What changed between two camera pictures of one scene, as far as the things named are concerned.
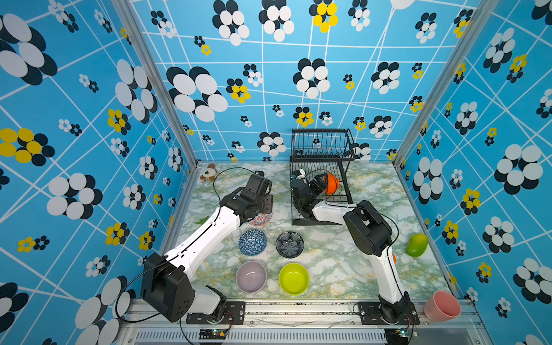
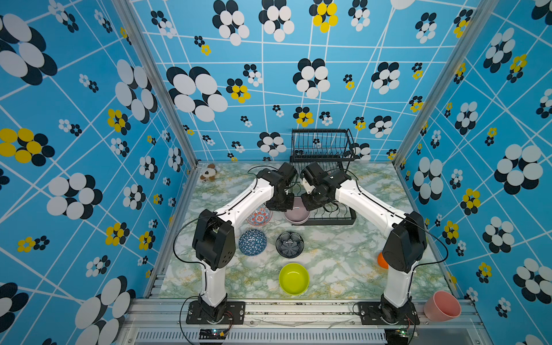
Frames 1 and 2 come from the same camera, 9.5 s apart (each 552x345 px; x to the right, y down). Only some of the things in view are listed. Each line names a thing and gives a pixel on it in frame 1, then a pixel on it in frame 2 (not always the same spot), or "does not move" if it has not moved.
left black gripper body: (265, 205) -> (284, 203)
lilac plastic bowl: (251, 277) -> (298, 214)
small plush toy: (208, 173) does not move
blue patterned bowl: (252, 242) does not move
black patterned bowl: (290, 244) does not move
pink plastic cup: (442, 306) does not move
